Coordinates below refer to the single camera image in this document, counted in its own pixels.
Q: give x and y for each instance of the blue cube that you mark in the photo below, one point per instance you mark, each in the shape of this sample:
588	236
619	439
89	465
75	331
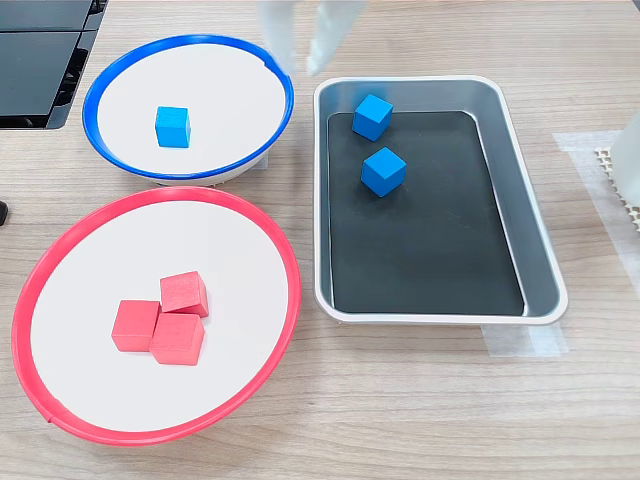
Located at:
384	172
173	127
372	117

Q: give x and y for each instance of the red cube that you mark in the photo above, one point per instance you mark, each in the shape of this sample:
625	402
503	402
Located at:
132	325
176	340
184	292

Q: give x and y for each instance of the black tray mat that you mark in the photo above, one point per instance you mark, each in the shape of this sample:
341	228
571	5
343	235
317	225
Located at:
450	250

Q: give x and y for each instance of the steel tray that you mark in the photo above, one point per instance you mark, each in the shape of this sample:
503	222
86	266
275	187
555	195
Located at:
540	280

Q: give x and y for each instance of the blue-rimmed white plate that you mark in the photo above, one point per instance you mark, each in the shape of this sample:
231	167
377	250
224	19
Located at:
210	65

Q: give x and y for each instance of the red-rimmed white plate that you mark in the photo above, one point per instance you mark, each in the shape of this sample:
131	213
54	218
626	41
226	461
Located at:
225	250

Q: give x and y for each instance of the black device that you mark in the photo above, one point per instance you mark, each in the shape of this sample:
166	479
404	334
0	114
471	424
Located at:
30	60

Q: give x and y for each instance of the pale perforated plate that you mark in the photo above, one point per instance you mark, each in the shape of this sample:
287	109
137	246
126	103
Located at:
606	162

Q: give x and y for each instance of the small black object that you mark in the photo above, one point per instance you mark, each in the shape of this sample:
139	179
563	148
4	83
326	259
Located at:
3	213

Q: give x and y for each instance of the wide clear tape sheet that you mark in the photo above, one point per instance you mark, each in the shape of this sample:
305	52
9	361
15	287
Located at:
607	240

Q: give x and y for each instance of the short clear tape strip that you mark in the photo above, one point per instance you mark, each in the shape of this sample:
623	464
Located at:
525	342

